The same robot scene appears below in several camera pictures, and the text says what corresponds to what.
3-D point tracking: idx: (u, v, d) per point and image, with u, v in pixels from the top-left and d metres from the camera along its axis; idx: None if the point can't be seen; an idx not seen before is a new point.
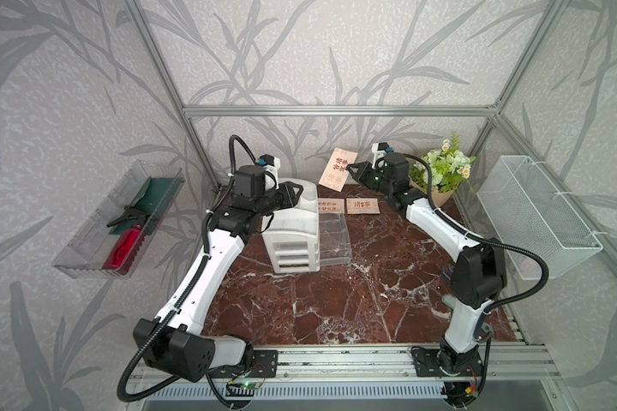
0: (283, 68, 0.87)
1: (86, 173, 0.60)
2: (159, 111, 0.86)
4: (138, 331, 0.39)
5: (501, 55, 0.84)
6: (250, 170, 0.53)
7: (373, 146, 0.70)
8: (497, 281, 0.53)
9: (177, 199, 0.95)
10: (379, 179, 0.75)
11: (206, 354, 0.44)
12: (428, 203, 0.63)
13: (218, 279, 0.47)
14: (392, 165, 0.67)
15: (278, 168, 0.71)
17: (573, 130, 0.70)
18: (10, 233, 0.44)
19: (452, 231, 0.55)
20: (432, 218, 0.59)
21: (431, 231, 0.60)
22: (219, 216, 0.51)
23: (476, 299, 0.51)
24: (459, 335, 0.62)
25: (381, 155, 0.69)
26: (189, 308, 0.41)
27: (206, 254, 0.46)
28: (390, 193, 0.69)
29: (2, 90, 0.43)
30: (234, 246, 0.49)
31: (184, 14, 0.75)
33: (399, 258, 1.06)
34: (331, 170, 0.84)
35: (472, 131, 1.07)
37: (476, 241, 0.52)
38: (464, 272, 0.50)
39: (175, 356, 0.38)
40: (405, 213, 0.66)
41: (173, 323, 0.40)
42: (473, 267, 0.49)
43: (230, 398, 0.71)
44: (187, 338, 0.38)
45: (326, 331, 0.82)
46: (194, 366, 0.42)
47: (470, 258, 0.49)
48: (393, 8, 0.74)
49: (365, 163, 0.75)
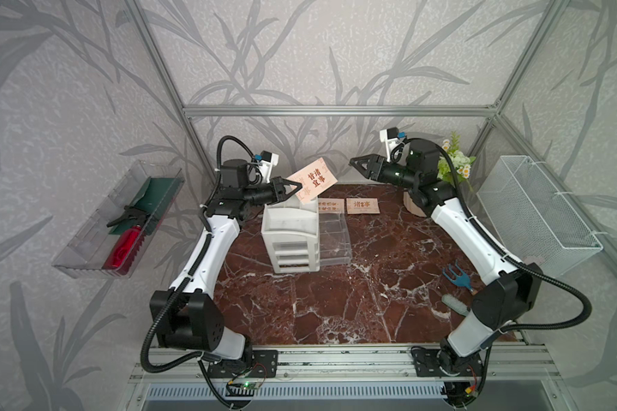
0: (283, 68, 0.86)
1: (86, 173, 0.60)
2: (159, 110, 0.86)
4: (154, 302, 0.42)
5: (500, 55, 0.84)
6: (233, 163, 0.59)
7: (383, 133, 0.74)
8: (524, 305, 0.49)
9: (177, 199, 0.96)
10: (400, 173, 0.64)
11: (218, 325, 0.47)
12: (461, 210, 0.54)
13: (223, 253, 0.52)
14: (421, 170, 0.59)
15: (276, 163, 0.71)
17: (574, 129, 0.69)
18: (10, 233, 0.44)
19: (488, 251, 0.48)
20: (464, 225, 0.52)
21: (462, 240, 0.52)
22: (215, 205, 0.57)
23: (498, 321, 0.47)
24: (466, 341, 0.61)
25: (395, 144, 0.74)
26: (201, 276, 0.46)
27: (210, 233, 0.52)
28: (417, 187, 0.61)
29: (2, 90, 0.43)
30: (232, 228, 0.55)
31: (184, 14, 0.75)
33: (399, 258, 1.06)
34: (304, 175, 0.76)
35: (472, 131, 1.07)
37: (512, 266, 0.46)
38: (495, 296, 0.45)
39: (193, 320, 0.42)
40: (432, 211, 0.57)
41: (188, 288, 0.44)
42: (509, 294, 0.44)
43: (230, 398, 0.71)
44: (203, 299, 0.42)
45: (326, 331, 0.82)
46: (209, 334, 0.44)
47: (507, 285, 0.44)
48: (393, 8, 0.74)
49: (374, 157, 0.65)
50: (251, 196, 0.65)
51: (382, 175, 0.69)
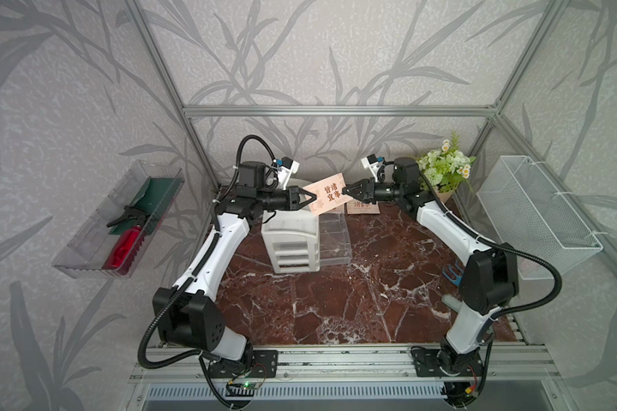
0: (283, 68, 0.87)
1: (86, 173, 0.60)
2: (159, 110, 0.86)
4: (158, 299, 0.42)
5: (500, 55, 0.84)
6: (254, 163, 0.59)
7: (362, 160, 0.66)
8: (509, 288, 0.51)
9: (177, 199, 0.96)
10: (392, 191, 0.74)
11: (218, 326, 0.47)
12: (438, 206, 0.62)
13: (229, 254, 0.51)
14: (403, 181, 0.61)
15: (295, 171, 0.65)
17: (573, 130, 0.70)
18: (10, 233, 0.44)
19: (462, 235, 0.54)
20: (443, 221, 0.58)
21: (441, 235, 0.59)
22: (226, 204, 0.56)
23: (485, 305, 0.50)
24: (464, 336, 0.61)
25: (377, 168, 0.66)
26: (205, 276, 0.45)
27: (218, 232, 0.51)
28: (401, 196, 0.69)
29: (2, 90, 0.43)
30: (241, 228, 0.54)
31: (184, 15, 0.75)
33: (399, 258, 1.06)
34: (320, 188, 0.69)
35: (472, 131, 1.07)
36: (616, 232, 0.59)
37: (487, 245, 0.51)
38: (475, 276, 0.49)
39: (193, 320, 0.41)
40: (416, 216, 0.66)
41: (191, 288, 0.43)
42: (482, 271, 0.48)
43: (230, 398, 0.71)
44: (205, 301, 0.42)
45: (326, 331, 0.82)
46: (209, 334, 0.44)
47: (481, 261, 0.48)
48: (393, 8, 0.74)
49: (368, 181, 0.77)
50: (265, 199, 0.64)
51: (375, 196, 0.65)
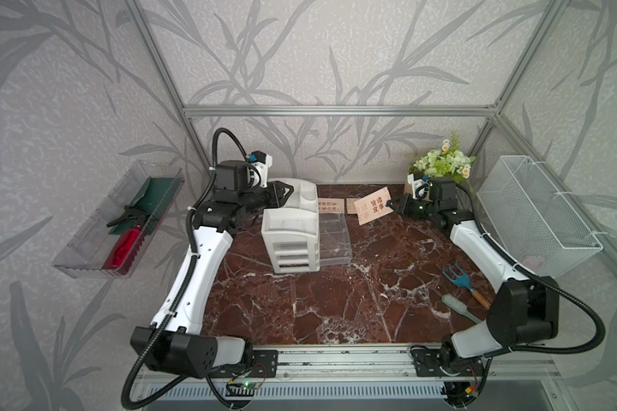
0: (283, 68, 0.87)
1: (86, 173, 0.60)
2: (159, 111, 0.86)
4: (136, 339, 0.38)
5: (500, 55, 0.84)
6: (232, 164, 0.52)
7: (410, 176, 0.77)
8: (544, 326, 0.45)
9: (177, 199, 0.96)
10: (423, 206, 0.74)
11: (208, 351, 0.44)
12: (476, 227, 0.58)
13: (209, 276, 0.46)
14: (439, 198, 0.67)
15: (268, 165, 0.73)
17: (573, 130, 0.70)
18: (10, 233, 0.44)
19: (498, 259, 0.50)
20: (479, 241, 0.55)
21: (476, 256, 0.55)
22: (203, 212, 0.49)
23: (512, 341, 0.45)
24: (472, 347, 0.59)
25: (419, 183, 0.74)
26: (185, 309, 0.41)
27: (196, 253, 0.45)
28: (435, 211, 0.66)
29: (2, 90, 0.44)
30: (222, 242, 0.48)
31: (184, 15, 0.75)
33: (399, 258, 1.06)
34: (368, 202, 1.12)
35: (472, 131, 1.07)
36: (616, 232, 0.59)
37: (524, 276, 0.47)
38: (506, 306, 0.45)
39: (178, 358, 0.38)
40: (450, 233, 0.62)
41: (170, 326, 0.39)
42: (516, 301, 0.44)
43: (230, 398, 0.71)
44: (188, 339, 0.38)
45: (326, 331, 0.82)
46: (199, 365, 0.42)
47: (515, 292, 0.44)
48: (393, 8, 0.74)
49: (406, 195, 0.75)
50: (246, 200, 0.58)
51: (407, 211, 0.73)
